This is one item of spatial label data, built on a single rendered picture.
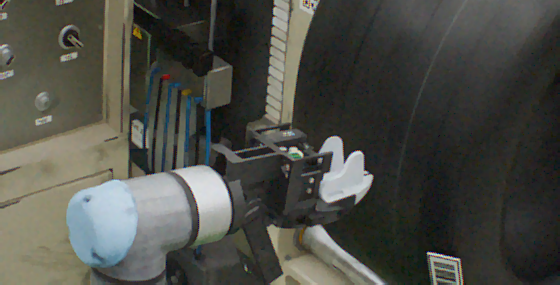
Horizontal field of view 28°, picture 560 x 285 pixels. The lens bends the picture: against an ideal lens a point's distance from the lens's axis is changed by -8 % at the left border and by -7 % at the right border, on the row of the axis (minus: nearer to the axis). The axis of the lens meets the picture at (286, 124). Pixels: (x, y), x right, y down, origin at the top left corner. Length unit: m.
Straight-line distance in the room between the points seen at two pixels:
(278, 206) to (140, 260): 0.17
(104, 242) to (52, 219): 0.85
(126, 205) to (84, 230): 0.05
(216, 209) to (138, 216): 0.09
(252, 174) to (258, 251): 0.10
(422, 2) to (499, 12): 0.09
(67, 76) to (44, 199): 0.20
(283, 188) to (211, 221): 0.09
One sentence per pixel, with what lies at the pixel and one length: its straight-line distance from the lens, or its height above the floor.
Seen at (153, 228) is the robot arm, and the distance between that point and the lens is 1.07.
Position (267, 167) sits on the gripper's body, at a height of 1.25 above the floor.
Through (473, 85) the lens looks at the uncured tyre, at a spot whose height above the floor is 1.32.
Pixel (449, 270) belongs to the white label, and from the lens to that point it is 1.29.
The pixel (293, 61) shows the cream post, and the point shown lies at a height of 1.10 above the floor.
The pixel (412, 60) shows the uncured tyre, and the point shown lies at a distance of 1.23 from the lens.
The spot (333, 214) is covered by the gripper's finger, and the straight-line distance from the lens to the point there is 1.20.
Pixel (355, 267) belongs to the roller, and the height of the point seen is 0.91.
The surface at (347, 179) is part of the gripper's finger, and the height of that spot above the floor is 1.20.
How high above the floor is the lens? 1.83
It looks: 29 degrees down
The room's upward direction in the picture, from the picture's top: 5 degrees clockwise
